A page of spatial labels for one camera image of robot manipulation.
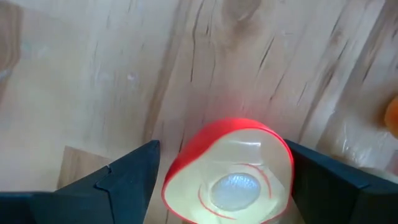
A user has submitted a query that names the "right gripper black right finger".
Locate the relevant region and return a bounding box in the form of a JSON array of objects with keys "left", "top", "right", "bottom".
[{"left": 284, "top": 139, "right": 398, "bottom": 224}]

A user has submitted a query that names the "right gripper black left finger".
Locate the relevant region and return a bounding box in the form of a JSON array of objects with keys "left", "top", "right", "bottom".
[{"left": 0, "top": 139, "right": 161, "bottom": 224}]

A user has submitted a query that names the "red toy apple half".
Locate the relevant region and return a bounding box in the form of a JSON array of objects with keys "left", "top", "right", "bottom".
[{"left": 160, "top": 117, "right": 295, "bottom": 224}]

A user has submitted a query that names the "orange toy pear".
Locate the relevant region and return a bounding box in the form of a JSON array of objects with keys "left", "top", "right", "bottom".
[{"left": 384, "top": 95, "right": 398, "bottom": 139}]

